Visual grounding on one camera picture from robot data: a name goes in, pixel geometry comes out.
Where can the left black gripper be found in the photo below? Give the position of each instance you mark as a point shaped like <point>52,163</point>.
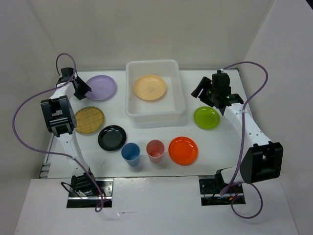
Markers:
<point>85,89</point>

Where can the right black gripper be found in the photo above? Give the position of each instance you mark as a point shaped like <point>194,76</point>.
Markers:
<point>205,83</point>

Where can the purple round plate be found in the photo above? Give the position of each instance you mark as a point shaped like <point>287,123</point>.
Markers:
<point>102,88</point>

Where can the green round plate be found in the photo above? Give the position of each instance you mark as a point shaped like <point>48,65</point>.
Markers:
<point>206,118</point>

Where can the yellow woven pattern plate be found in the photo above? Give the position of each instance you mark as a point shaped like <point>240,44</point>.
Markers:
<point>89,120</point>

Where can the beige round plate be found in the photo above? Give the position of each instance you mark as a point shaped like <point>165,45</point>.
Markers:
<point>150,87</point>

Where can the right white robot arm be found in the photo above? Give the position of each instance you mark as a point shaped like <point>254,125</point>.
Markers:
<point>260,158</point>

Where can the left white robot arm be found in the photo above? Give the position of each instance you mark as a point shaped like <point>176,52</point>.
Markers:
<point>61,122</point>

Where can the white plastic bin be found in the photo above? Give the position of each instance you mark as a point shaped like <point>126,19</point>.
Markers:
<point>170,109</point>

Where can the black round plate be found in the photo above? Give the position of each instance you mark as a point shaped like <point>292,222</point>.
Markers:
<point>112,138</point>

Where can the orange round plate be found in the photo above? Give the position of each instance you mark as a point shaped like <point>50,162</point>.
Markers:
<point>183,151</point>

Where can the pink plastic cup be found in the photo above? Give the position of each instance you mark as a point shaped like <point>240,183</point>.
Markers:
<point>155,150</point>

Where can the blue plastic cup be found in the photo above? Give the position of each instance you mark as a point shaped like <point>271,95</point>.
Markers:
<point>131,153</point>

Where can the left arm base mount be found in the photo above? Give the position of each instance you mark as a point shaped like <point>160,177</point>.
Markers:
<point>91,199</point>

